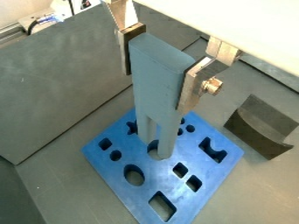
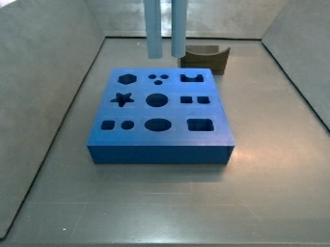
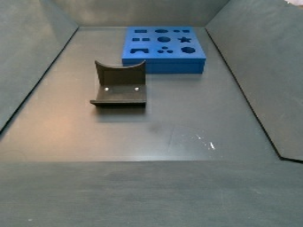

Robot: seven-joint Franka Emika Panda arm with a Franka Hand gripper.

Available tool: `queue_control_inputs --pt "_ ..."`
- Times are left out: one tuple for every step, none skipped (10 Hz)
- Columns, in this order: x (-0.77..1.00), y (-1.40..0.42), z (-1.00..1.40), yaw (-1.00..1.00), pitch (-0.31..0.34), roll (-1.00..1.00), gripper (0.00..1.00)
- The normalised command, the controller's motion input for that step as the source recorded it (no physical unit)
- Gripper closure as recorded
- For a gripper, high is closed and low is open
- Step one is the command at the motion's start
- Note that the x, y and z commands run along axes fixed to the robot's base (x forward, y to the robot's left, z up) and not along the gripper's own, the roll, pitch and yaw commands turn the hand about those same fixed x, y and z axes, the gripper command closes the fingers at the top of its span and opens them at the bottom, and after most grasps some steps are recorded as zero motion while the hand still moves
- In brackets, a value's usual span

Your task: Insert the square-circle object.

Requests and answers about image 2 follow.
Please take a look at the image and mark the blue shape-sorter block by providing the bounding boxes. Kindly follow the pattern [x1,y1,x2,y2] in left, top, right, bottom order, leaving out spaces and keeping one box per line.
[87,69,235,164]

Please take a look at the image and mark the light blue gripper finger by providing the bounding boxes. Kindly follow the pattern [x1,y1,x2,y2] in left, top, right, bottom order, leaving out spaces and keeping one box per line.
[171,0,187,58]
[143,0,163,59]

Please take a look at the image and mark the dark curved holder block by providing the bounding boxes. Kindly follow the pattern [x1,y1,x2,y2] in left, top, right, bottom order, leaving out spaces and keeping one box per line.
[178,45,231,75]

